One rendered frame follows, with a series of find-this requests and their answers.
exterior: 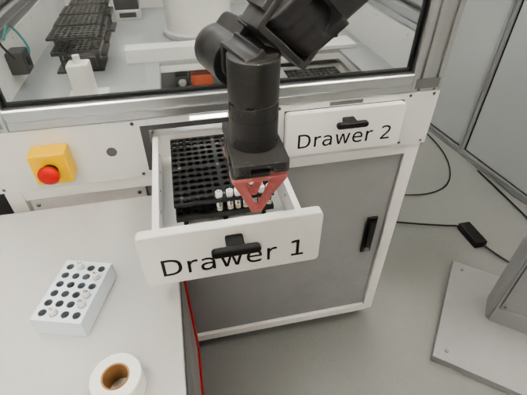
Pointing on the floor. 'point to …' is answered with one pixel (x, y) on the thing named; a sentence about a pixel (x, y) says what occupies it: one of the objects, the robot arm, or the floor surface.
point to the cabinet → (198, 295)
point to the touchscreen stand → (486, 324)
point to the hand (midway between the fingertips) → (253, 197)
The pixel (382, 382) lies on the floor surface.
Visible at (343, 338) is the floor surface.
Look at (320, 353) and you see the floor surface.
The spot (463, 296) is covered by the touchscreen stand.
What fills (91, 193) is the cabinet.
